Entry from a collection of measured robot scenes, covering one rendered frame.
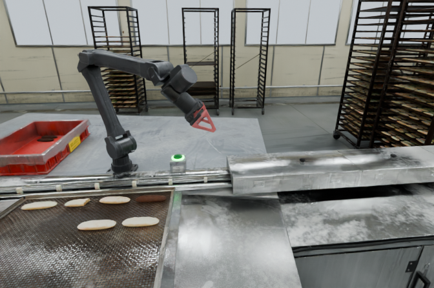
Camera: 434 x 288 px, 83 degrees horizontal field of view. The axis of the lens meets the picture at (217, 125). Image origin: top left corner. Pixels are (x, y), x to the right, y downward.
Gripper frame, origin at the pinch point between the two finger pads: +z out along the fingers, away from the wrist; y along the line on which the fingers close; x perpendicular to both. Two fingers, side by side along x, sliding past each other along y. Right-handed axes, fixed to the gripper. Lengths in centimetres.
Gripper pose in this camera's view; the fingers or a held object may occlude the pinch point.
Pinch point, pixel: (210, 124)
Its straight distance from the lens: 83.4
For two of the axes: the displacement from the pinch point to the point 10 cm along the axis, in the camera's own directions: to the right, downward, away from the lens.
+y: -1.5, -2.9, 9.4
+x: -6.8, 7.2, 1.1
